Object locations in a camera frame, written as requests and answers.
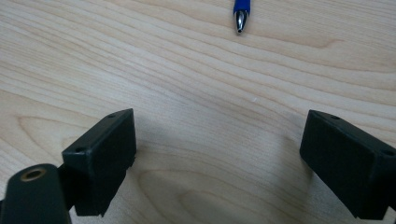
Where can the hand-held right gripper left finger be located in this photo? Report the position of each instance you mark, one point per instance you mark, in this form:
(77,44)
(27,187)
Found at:
(102,155)

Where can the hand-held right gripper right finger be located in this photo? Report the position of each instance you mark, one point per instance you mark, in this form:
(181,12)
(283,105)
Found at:
(345,161)

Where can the blue ballpoint pen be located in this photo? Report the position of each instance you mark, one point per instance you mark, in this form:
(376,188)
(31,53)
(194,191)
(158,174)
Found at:
(241,13)

